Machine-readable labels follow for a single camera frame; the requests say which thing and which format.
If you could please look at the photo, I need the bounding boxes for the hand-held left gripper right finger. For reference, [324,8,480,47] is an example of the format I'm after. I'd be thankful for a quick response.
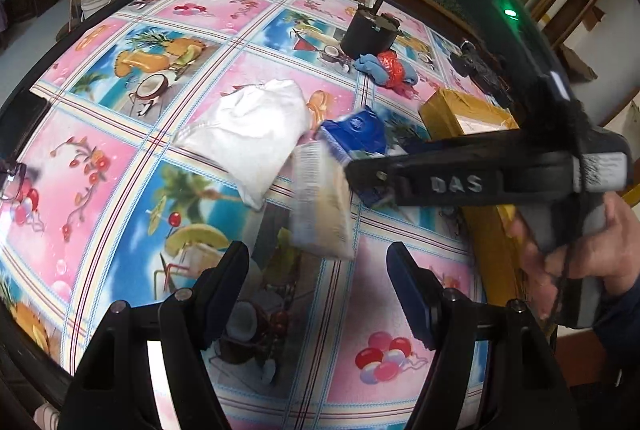
[386,242,578,430]

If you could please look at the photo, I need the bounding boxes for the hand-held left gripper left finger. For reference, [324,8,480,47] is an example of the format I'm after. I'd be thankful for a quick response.
[57,241,250,430]

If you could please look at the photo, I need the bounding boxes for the white tissue pack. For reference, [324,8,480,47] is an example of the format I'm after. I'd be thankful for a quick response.
[290,142,357,261]

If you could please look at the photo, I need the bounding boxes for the black cylindrical container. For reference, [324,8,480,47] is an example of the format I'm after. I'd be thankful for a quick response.
[340,0,403,60]

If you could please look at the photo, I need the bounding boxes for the blue tissue packet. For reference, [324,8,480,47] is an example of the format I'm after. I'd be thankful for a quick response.
[317,107,396,208]

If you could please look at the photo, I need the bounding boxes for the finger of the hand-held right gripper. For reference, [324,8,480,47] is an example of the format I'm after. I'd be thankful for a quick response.
[345,152,576,208]
[402,131,576,157]

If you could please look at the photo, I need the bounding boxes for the white bucket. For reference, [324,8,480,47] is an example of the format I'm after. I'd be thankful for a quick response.
[79,0,119,19]

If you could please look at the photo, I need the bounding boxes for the person's right hand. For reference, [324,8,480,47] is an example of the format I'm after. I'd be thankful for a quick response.
[510,197,640,311]

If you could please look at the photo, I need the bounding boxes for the yellow taped parcel box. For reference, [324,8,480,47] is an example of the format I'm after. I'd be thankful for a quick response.
[419,88,520,141]

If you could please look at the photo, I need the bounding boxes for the black small device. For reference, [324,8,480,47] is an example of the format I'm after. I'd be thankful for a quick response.
[448,40,512,108]

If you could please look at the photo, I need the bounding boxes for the blue cloth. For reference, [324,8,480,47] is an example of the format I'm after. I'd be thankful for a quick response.
[352,53,418,86]

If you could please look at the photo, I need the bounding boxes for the dark framed eyeglasses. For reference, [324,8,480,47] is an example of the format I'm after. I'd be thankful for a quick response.
[0,161,28,203]

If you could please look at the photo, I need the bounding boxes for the white cloth bag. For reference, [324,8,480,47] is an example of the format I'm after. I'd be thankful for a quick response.
[172,78,312,211]

